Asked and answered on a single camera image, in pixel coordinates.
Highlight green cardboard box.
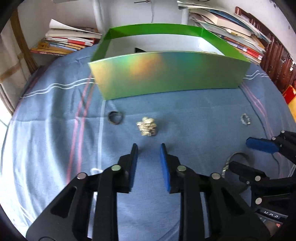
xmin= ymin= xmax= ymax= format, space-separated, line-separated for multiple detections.
xmin=88 ymin=23 xmax=251 ymax=100

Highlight stack of thin colourful books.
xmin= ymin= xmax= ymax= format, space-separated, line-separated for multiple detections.
xmin=30 ymin=19 xmax=102 ymax=56

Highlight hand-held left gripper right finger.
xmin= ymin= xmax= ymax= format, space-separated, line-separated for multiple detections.
xmin=159 ymin=143 xmax=271 ymax=241

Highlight black hair tie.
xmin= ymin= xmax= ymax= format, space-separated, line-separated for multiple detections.
xmin=108 ymin=111 xmax=124 ymax=126

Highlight dark wooden headboard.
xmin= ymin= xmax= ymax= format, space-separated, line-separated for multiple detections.
xmin=235 ymin=6 xmax=296 ymax=93

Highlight small silver ring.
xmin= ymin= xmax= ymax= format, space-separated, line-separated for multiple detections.
xmin=240 ymin=113 xmax=251 ymax=126

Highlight silver metal bangle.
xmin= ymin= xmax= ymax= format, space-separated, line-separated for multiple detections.
xmin=221 ymin=151 xmax=251 ymax=179

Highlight brown wooden post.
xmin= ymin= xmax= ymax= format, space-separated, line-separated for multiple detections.
xmin=9 ymin=9 xmax=40 ymax=74

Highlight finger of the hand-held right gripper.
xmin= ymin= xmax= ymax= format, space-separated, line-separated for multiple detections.
xmin=229 ymin=161 xmax=296 ymax=186
xmin=246 ymin=130 xmax=296 ymax=163

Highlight yellow and red carton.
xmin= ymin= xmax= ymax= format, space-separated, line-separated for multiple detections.
xmin=282 ymin=85 xmax=296 ymax=105

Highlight pile of thick books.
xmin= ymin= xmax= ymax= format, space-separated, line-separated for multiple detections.
xmin=177 ymin=0 xmax=272 ymax=65

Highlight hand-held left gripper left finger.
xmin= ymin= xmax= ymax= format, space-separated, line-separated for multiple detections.
xmin=25 ymin=143 xmax=139 ymax=241

